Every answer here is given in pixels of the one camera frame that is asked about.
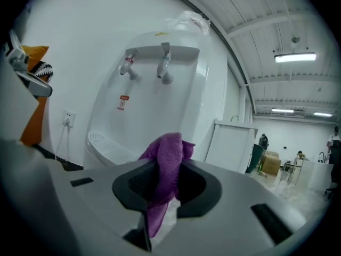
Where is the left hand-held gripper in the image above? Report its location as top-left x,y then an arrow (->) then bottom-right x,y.
0,29 -> 53,143

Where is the white wall socket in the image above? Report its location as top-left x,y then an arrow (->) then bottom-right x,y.
62,109 -> 76,129

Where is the purple cloth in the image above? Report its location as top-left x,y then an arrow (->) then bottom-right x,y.
137,132 -> 197,238

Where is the black white striped pillow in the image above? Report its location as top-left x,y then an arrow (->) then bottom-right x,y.
34,60 -> 54,86

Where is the clear water jug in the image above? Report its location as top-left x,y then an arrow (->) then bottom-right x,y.
166,10 -> 211,37

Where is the white water dispenser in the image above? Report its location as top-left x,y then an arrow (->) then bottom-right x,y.
83,31 -> 229,174

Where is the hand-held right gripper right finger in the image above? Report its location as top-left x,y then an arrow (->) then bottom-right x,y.
175,160 -> 223,220

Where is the orange sofa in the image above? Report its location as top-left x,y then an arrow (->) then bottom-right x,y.
20,45 -> 50,146

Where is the dark green bin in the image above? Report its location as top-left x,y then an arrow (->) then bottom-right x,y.
245,143 -> 264,173

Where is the white counter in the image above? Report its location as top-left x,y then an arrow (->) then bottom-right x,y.
301,158 -> 334,190

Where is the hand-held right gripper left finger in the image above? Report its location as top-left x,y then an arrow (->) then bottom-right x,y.
111,160 -> 158,252

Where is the long white power cable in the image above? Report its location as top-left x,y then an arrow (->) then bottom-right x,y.
54,121 -> 71,161

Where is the white vanity cabinet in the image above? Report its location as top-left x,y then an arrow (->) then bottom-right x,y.
205,118 -> 258,174

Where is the brown cardboard box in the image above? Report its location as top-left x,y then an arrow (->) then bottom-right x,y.
262,150 -> 282,175

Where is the wooden chair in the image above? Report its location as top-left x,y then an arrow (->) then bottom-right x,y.
286,153 -> 304,183

